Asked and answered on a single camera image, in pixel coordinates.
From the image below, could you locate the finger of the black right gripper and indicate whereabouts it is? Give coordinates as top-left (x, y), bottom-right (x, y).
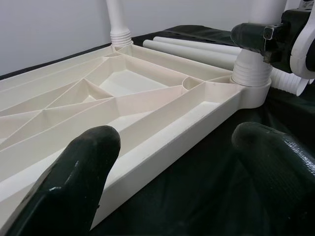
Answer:
top-left (231, 22), bottom-right (266, 53)

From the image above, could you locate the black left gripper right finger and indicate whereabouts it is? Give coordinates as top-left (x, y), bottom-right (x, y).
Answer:
top-left (231, 122), bottom-right (315, 236)

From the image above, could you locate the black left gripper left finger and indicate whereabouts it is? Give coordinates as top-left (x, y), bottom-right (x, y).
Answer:
top-left (3, 125), bottom-right (122, 236)

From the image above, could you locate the white plastic table top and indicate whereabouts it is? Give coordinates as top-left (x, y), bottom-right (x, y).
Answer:
top-left (0, 24), bottom-right (273, 232)

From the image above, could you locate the black table cloth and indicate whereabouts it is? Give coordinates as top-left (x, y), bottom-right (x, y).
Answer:
top-left (0, 24), bottom-right (315, 236)

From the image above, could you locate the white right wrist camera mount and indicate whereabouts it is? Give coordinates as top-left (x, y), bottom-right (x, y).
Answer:
top-left (289, 0), bottom-right (315, 81)

